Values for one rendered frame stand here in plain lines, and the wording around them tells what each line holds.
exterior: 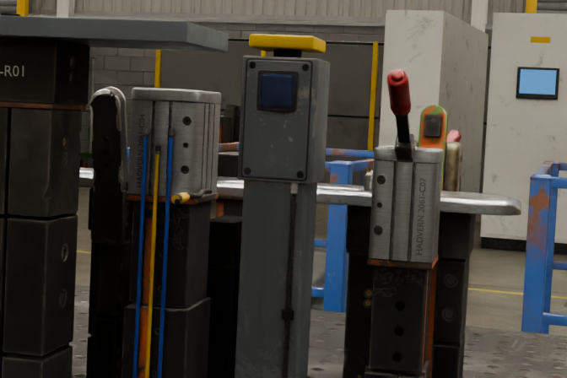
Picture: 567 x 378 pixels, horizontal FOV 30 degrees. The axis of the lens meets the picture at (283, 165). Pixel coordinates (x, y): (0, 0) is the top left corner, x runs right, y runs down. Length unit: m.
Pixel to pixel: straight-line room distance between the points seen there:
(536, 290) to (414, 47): 6.30
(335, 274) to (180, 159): 2.07
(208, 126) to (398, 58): 8.08
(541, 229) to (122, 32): 2.19
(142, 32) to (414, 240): 0.36
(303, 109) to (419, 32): 8.27
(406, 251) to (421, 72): 8.10
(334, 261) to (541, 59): 6.11
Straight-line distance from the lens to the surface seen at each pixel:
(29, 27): 0.99
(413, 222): 1.09
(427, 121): 1.42
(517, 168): 9.10
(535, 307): 3.05
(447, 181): 1.42
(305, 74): 0.94
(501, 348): 1.91
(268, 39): 0.95
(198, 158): 1.14
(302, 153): 0.94
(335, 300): 3.18
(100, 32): 0.96
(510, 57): 9.12
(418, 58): 9.18
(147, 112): 1.14
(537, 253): 3.02
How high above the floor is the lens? 1.09
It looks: 3 degrees down
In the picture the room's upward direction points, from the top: 3 degrees clockwise
